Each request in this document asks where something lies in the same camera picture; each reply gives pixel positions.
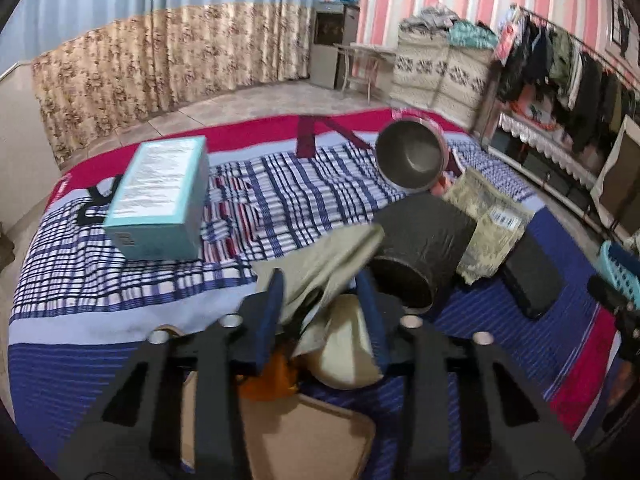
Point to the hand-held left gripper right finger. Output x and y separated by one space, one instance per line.
372 320

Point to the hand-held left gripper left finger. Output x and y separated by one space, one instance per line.
270 320

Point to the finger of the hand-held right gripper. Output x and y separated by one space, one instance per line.
610 292

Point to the light blue plastic basket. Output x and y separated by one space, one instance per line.
620 265

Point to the orange tangerine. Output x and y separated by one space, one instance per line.
272 382

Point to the olive bag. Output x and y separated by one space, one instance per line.
325 255

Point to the black cylindrical container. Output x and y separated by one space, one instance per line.
425 240

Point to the black flat case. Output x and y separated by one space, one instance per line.
532 275

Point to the brown white-edged furniture cover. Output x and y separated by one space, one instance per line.
622 175

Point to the brown cardboard tray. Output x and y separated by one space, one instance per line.
300 440

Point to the grey-green mailer bag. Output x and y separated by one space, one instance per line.
490 220

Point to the low stand with lace cloth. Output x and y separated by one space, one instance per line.
545 150

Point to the pink metal pot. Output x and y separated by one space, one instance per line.
410 155

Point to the teal cardboard box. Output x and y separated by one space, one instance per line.
155 195

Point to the row of hanging clothes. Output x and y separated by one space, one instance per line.
565 70

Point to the cloth-covered cabinet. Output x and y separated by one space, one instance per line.
440 75

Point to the small white stool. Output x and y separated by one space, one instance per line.
372 52

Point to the pink hanging bag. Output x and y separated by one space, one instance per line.
506 35

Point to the grey water dispenser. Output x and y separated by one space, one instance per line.
330 45

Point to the blue floral curtain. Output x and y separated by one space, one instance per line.
150 50

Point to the white cabinet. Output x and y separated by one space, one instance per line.
20 150

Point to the pile of folded clothes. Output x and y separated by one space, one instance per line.
450 27

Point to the framed wall poster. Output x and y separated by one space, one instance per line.
625 25

